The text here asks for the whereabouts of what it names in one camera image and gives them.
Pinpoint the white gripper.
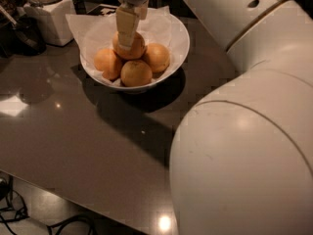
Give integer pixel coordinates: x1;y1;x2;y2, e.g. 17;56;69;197
115;0;149;50

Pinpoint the orange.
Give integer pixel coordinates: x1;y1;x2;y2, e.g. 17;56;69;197
94;48;123;80
120;60;153;87
112;32;146;60
142;43;170;72

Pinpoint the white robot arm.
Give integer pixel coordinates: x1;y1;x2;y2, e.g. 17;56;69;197
169;0;313;235

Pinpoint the white paper bowl liner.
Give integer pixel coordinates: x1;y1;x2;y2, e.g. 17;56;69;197
66;6;173;87

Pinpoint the white ceramic bowl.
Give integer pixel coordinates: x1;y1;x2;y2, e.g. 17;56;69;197
79;7;191;92

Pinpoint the black white printed card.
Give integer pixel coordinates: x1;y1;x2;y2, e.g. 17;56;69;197
88;4;117;16

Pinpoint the white ceramic jar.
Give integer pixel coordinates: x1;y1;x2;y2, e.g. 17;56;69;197
23;0;75;46

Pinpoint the dark pot with utensil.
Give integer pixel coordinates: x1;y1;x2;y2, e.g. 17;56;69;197
0;6;46;56

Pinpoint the black cable on floor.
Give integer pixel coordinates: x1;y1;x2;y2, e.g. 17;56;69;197
0;174;98;235

